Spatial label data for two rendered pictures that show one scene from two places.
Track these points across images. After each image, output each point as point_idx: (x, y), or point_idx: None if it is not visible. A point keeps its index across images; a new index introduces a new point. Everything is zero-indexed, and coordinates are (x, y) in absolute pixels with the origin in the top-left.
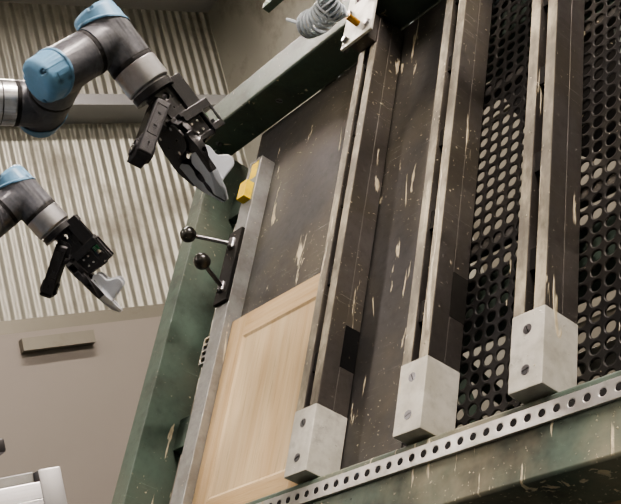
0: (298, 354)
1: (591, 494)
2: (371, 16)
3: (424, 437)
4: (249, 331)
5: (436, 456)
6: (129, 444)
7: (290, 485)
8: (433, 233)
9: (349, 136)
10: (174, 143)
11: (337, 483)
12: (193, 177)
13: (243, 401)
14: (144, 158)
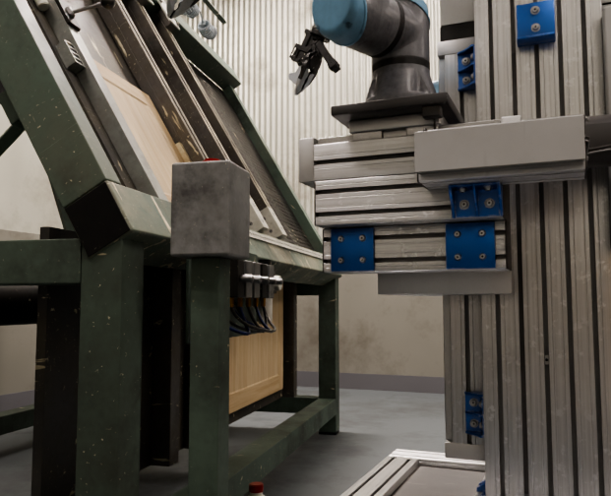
0: (158, 134)
1: (282, 276)
2: None
3: (261, 232)
4: (105, 78)
5: (274, 243)
6: (57, 78)
7: None
8: (218, 142)
9: (130, 23)
10: (316, 63)
11: (251, 233)
12: (304, 77)
13: (138, 134)
14: (336, 72)
